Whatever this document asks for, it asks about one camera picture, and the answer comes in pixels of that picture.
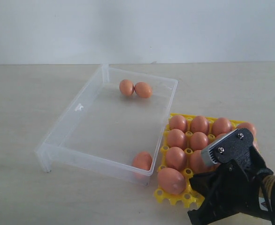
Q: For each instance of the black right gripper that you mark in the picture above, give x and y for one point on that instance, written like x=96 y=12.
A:
x=243 y=185

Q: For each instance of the brown egg front right corner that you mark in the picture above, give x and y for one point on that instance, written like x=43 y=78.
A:
x=143 y=161

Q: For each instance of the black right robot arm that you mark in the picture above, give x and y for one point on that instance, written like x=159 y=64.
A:
x=235 y=188

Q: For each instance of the brown egg column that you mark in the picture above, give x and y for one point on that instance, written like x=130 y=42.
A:
x=255 y=143
x=220 y=136

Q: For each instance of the brown egg second row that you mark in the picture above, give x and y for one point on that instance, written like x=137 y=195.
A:
x=126 y=87

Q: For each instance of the clear plastic bin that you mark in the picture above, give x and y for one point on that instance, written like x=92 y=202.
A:
x=102 y=130

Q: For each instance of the yellow plastic egg tray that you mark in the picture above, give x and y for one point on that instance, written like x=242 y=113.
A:
x=188 y=197

